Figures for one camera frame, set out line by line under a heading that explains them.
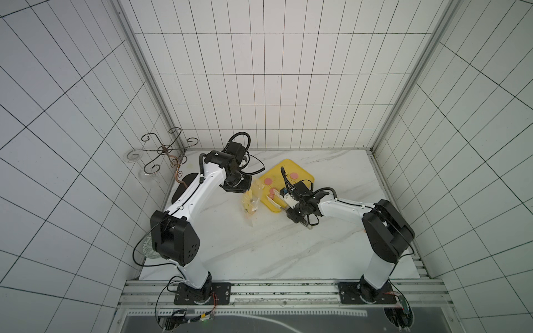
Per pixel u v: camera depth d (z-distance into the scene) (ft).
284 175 2.66
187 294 2.20
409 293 2.46
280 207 3.00
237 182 2.25
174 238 1.44
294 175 3.56
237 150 2.14
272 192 3.22
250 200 3.01
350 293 2.32
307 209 2.21
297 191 2.40
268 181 3.49
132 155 2.39
